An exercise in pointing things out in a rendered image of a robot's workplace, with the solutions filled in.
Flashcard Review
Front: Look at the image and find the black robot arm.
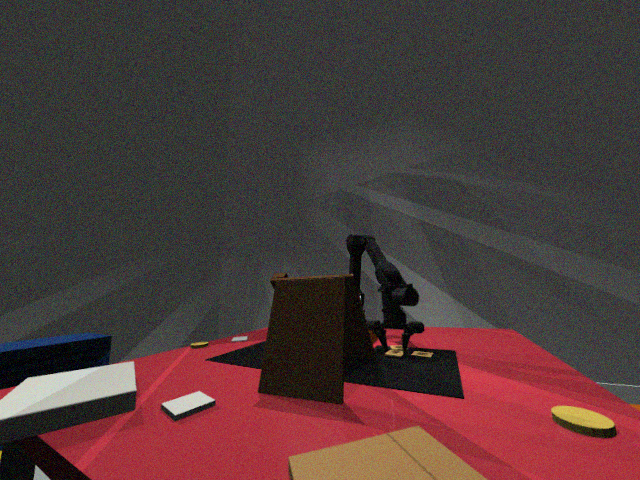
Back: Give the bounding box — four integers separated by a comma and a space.
346, 234, 419, 307

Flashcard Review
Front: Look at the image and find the white square tile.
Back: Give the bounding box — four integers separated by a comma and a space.
160, 391, 216, 421

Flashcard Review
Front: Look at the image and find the white flat rectangular board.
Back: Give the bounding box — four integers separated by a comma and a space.
0, 361, 136, 445

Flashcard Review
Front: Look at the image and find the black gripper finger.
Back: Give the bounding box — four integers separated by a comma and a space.
373, 330, 388, 353
401, 332, 414, 355

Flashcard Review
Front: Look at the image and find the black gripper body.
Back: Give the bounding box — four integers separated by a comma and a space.
367, 305, 424, 333

